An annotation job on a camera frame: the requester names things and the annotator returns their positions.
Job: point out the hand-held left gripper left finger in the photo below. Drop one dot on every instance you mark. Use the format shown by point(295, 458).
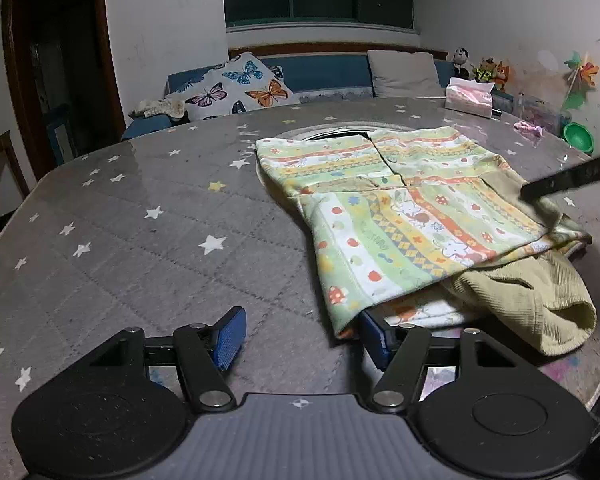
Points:
point(230, 342)

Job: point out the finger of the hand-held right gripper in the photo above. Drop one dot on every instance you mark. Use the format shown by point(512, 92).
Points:
point(570, 180)

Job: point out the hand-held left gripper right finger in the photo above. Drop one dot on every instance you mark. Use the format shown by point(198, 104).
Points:
point(372, 346)

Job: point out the yellow patterned children's garment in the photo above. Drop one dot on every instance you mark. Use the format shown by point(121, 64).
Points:
point(405, 220)

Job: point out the green plastic bowl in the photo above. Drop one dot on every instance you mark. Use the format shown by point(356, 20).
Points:
point(578, 137)

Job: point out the clear plastic storage box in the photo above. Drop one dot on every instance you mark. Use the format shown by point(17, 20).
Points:
point(542, 112)

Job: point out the colourful pinwheel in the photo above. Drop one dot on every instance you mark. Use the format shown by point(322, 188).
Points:
point(582, 77)

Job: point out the orange fox plush toy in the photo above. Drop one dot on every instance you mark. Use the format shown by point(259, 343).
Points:
point(501, 76)

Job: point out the pink tissue box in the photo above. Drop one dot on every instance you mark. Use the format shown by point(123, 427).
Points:
point(469, 100)

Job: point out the yellow-vest plush toy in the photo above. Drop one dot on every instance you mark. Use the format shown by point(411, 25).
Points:
point(484, 71)

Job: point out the grey star-print tablecloth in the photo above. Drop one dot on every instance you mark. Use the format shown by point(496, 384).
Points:
point(130, 240)

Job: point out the panda plush toy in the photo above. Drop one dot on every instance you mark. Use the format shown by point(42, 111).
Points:
point(461, 60)

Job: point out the plain grey pillow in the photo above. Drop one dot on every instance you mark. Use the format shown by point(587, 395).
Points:
point(405, 75)

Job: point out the round white turntable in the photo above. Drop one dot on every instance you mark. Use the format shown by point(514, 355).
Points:
point(310, 132)

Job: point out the small crumpled beige cloth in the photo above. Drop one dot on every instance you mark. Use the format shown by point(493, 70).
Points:
point(157, 107)

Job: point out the butterfly print pillow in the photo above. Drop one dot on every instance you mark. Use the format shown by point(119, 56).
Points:
point(230, 87)

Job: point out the blue sofa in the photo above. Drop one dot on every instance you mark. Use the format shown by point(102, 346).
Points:
point(325, 72)

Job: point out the brown wooden door frame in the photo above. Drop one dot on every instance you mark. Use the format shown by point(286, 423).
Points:
point(15, 70)

